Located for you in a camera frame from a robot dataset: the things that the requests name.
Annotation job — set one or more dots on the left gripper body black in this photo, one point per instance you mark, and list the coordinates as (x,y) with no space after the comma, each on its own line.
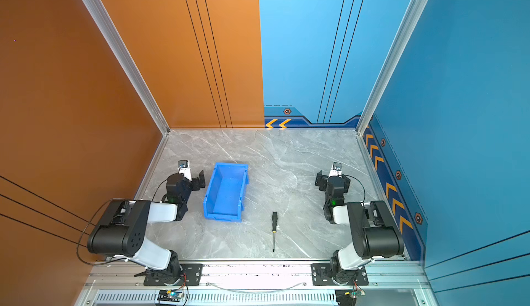
(194,182)

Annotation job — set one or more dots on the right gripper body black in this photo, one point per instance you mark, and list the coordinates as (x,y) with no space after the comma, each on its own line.
(321,182)

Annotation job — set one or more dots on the black handle screwdriver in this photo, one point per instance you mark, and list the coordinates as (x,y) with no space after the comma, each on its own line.
(274,228)

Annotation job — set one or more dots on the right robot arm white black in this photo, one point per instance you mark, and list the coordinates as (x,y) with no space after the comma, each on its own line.
(374,233)

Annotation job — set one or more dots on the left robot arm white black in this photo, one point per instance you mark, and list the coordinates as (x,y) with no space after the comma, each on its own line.
(120,233)

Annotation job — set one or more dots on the blue plastic bin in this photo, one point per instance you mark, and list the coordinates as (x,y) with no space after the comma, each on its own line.
(224,199)

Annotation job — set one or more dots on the green circuit board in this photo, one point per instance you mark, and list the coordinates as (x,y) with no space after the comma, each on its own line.
(170,297)

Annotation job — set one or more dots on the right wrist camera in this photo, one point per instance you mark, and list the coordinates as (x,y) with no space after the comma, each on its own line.
(336,169)

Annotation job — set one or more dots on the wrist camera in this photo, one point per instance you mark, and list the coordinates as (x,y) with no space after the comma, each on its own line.
(336,169)
(184,166)

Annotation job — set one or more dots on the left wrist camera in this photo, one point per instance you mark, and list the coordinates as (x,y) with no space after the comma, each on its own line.
(184,166)

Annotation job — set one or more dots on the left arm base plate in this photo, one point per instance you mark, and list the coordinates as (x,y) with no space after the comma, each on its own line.
(190,274)

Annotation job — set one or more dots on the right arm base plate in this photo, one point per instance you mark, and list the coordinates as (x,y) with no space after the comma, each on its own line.
(321,273)

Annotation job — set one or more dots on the right circuit board with wires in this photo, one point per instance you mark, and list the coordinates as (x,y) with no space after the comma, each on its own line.
(348,297)

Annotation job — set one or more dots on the right aluminium corner post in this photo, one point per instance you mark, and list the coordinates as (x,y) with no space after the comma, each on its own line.
(410,20)

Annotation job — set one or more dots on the aluminium corner post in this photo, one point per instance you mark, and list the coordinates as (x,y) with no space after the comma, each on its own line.
(115,42)
(410,20)

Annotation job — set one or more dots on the left aluminium corner post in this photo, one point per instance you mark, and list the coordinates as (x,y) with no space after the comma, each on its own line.
(115,42)

